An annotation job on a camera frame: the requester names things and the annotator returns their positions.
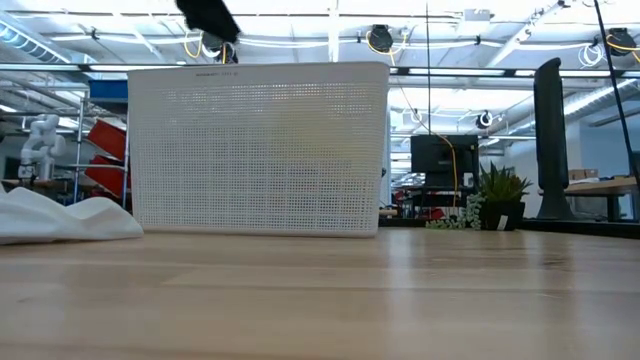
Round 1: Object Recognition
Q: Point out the black cloth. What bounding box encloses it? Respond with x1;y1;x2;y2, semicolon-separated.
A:
174;0;242;45

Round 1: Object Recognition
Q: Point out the white perforated laundry basket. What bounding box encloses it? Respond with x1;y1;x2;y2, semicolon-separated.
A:
126;61;392;238

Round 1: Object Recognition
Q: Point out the black computer monitor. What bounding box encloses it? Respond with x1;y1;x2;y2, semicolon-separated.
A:
410;133;480;189

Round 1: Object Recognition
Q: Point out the pale green trailing plant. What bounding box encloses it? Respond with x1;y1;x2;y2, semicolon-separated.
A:
424;192;487;232

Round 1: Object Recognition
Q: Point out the green potted plant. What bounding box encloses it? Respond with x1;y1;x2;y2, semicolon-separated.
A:
477;160;534;232

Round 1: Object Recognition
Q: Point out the red storage bin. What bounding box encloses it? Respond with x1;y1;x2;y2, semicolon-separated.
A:
83;154;131;199
87;118;129;162

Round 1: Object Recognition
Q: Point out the blue storage bin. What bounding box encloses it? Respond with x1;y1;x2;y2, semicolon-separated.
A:
88;79;129;104

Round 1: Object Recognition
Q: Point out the metal shelf rack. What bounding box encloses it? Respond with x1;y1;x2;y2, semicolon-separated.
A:
72;92;131;209

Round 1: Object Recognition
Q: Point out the white cloth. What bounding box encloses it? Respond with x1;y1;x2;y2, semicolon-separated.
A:
0;183;145;246

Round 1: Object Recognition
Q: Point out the wooden desk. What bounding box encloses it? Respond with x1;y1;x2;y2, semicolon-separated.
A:
537;177;640;223

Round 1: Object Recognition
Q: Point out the thin black slanted pole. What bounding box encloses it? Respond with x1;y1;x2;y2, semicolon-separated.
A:
593;0;640;194

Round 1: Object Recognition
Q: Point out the orange hanging cable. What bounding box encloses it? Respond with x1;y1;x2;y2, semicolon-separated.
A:
397;87;460;209

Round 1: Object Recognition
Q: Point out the thin black hanging cable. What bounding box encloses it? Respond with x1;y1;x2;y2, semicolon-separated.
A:
425;0;432;135

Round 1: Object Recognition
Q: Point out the yellow ceiling cable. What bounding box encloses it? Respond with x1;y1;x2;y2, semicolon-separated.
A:
182;33;229;64

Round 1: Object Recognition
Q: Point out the black table frame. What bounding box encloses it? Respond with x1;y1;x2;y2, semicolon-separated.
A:
378;215;640;240

